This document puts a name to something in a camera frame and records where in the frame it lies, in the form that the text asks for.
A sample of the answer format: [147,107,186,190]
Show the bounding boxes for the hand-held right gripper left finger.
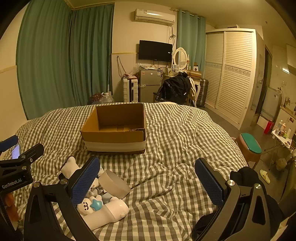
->
[24,156,101,241]

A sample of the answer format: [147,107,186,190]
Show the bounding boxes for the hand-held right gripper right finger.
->
[195,158,285,241]

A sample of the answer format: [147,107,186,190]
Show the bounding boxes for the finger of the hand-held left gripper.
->
[0,143,45,171]
[0,135,19,152]

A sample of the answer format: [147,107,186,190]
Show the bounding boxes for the white socks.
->
[60,156,80,180]

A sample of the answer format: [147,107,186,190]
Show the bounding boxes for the white cloud toy blue star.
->
[77,195,103,215]

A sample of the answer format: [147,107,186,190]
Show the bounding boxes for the white tape roll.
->
[98,170,131,198]

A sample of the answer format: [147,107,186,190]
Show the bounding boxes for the white cylindrical device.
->
[80,200,130,231]

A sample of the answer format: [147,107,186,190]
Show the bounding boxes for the brown cardboard box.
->
[80,103,146,154]

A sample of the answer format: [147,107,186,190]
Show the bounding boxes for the person's left hand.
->
[4,193,19,222]

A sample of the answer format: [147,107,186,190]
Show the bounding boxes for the smartphone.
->
[11,144,22,160]

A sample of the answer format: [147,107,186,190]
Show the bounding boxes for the black cloth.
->
[194,166,287,241]

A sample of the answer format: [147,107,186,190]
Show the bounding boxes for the green checked bed blanket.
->
[10,102,249,241]

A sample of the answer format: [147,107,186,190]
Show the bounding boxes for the pale slipper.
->
[259,170,271,184]

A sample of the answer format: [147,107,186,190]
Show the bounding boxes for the brown stool green seat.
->
[237,133,263,169]

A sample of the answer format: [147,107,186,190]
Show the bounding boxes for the white folding table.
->
[264,127,296,163]

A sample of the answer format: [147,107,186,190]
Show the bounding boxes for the brown suitcase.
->
[196,79,209,108]

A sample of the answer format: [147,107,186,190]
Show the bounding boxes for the wide dark green curtain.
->
[16,0,73,121]

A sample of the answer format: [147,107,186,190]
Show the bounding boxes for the white suitcase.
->
[122,77,139,103]

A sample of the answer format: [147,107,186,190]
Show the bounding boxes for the black jacket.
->
[155,72,192,103]

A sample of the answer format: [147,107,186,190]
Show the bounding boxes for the grey appliance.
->
[262,88,282,116]

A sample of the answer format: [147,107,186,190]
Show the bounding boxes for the silver small fridge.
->
[138,69,165,103]

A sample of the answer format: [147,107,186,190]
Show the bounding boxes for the white louvred wardrobe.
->
[203,28,265,130]

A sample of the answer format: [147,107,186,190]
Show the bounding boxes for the white oval mirror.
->
[173,47,188,71]

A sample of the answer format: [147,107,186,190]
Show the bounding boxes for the light teal curtain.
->
[176,9,207,73]

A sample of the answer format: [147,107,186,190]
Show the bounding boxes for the range hood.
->
[282,44,296,75]

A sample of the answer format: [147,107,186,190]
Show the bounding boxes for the white air conditioner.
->
[132,9,176,25]

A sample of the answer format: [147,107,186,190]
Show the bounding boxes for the hanging wall cable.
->
[117,56,127,78]

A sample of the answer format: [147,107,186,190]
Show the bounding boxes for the black wall television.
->
[139,40,173,62]

